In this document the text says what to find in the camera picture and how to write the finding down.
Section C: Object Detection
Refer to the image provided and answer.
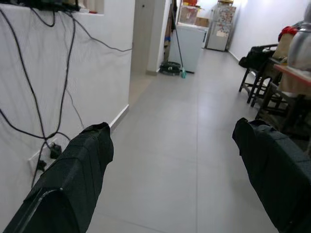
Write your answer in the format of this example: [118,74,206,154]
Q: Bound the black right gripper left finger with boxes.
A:
[0,122,114,233]

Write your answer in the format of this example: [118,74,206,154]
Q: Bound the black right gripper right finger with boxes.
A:
[232,117,311,233]

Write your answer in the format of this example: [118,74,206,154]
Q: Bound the black power plug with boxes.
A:
[36,159,47,173]
[49,142,61,160]

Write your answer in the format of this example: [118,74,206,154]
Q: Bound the grey metal pot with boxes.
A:
[287,21,311,69]

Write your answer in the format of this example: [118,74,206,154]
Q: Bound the mop with teal head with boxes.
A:
[171,0,188,79]

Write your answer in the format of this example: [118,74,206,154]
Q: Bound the red cloth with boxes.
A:
[278,25,299,41]

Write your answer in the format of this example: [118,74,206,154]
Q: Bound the white refrigerator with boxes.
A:
[205,5,237,51]

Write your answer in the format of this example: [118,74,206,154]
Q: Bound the white chest freezer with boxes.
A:
[170,23,205,73]

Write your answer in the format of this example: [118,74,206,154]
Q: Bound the brown cardboard box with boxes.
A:
[194,16,210,28]

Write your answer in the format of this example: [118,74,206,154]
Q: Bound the white wall socket plate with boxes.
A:
[27,137,64,176]

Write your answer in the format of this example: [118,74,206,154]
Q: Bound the black wall cable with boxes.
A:
[70,12,134,53]
[54,11,76,134]
[0,6,48,140]

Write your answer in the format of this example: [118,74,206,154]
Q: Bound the black coiled hose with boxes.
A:
[160,61,182,77]

